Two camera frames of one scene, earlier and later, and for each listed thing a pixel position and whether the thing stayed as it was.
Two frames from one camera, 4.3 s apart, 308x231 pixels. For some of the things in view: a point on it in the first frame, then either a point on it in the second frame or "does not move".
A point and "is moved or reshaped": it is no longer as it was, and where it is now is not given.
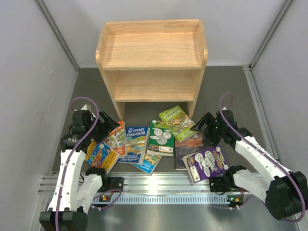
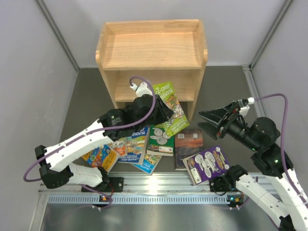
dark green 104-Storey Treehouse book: x=161 y=139 does not move
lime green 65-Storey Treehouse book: x=178 y=123 is moved or reshaped
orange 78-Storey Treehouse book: x=116 y=141 does not move
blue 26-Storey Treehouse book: x=149 y=164 does not move
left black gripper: x=108 y=125 to x=164 y=112
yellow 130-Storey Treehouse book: x=100 y=155 does not move
